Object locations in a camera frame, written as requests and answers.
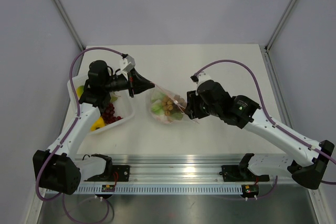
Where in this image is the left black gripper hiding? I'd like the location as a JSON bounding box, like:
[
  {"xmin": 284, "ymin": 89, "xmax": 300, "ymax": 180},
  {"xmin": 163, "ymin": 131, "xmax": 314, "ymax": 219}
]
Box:
[{"xmin": 103, "ymin": 68, "xmax": 155, "ymax": 98}]

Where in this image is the brown longan bunch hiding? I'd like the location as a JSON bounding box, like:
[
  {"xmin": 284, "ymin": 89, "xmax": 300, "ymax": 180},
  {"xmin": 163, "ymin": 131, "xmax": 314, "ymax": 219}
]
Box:
[{"xmin": 162, "ymin": 95, "xmax": 187, "ymax": 116}]

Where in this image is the green lettuce head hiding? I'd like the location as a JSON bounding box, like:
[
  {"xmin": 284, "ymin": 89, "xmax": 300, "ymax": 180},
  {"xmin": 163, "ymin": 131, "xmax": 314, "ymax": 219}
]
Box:
[{"xmin": 150, "ymin": 90, "xmax": 184, "ymax": 123}]

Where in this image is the clear zip top bag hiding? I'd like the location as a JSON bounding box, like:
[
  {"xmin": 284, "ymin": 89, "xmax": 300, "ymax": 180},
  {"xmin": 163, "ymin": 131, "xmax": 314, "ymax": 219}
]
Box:
[{"xmin": 148, "ymin": 84, "xmax": 198, "ymax": 124}]

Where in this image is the white cauliflower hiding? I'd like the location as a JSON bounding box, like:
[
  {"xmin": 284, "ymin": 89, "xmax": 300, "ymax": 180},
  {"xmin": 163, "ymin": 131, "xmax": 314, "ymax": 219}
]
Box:
[{"xmin": 154, "ymin": 114, "xmax": 169, "ymax": 124}]

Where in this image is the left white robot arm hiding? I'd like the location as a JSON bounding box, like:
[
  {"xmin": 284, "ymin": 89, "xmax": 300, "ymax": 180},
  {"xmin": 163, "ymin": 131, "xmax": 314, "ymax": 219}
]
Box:
[{"xmin": 33, "ymin": 59, "xmax": 155, "ymax": 200}]

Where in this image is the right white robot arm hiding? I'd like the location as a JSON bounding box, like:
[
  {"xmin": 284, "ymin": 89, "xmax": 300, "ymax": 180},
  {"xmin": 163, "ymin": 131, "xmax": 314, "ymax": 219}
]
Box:
[{"xmin": 185, "ymin": 80, "xmax": 334, "ymax": 190}]

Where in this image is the white plastic food tray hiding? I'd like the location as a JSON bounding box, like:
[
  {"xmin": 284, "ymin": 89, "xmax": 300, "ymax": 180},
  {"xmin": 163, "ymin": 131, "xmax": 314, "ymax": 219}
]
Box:
[{"xmin": 67, "ymin": 74, "xmax": 135, "ymax": 135}]

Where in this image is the red grape bunch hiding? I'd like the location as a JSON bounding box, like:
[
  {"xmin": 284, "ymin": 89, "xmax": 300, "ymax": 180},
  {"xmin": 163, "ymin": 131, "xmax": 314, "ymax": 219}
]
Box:
[{"xmin": 102, "ymin": 103, "xmax": 122, "ymax": 125}]

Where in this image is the yellow bell pepper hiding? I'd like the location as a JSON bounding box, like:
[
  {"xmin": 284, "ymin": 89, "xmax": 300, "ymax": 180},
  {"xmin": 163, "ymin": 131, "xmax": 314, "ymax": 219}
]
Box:
[{"xmin": 90, "ymin": 117, "xmax": 106, "ymax": 132}]

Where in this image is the yellow lemon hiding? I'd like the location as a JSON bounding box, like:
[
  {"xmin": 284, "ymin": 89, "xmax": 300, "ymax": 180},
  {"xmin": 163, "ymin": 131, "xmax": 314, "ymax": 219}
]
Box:
[{"xmin": 76, "ymin": 86, "xmax": 84, "ymax": 99}]

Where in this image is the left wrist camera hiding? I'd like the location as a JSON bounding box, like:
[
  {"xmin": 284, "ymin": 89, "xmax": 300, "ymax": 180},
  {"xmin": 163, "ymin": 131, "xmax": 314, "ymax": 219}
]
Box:
[{"xmin": 119, "ymin": 54, "xmax": 135, "ymax": 75}]

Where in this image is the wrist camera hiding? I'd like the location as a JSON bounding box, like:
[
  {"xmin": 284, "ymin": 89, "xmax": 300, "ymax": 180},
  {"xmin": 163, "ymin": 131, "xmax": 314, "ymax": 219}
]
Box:
[
  {"xmin": 190, "ymin": 71, "xmax": 212, "ymax": 86},
  {"xmin": 119, "ymin": 54, "xmax": 135, "ymax": 75}
]

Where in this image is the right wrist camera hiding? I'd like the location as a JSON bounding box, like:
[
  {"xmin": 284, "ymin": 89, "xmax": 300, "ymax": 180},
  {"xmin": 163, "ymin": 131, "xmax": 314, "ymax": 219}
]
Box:
[{"xmin": 190, "ymin": 71, "xmax": 212, "ymax": 86}]

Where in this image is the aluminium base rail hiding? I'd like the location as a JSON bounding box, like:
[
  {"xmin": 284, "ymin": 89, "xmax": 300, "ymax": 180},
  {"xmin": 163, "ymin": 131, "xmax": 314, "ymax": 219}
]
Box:
[{"xmin": 110, "ymin": 154, "xmax": 243, "ymax": 185}]

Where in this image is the white slotted cable duct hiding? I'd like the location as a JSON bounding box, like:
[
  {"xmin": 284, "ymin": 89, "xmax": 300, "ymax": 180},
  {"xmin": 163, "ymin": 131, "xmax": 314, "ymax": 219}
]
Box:
[{"xmin": 46, "ymin": 184, "xmax": 243, "ymax": 196}]

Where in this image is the left aluminium frame post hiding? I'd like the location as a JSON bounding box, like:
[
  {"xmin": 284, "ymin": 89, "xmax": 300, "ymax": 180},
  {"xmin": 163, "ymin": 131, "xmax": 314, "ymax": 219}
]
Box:
[{"xmin": 51, "ymin": 0, "xmax": 85, "ymax": 50}]

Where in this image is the aluminium frame post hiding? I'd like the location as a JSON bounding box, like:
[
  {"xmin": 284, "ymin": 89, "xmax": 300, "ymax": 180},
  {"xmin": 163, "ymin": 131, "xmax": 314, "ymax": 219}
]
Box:
[
  {"xmin": 265, "ymin": 0, "xmax": 299, "ymax": 53},
  {"xmin": 51, "ymin": 0, "xmax": 85, "ymax": 50}
]

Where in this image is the right aluminium frame post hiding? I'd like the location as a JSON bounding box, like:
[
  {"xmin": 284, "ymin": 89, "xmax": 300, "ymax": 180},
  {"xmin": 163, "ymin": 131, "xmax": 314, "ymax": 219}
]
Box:
[{"xmin": 265, "ymin": 0, "xmax": 299, "ymax": 53}]

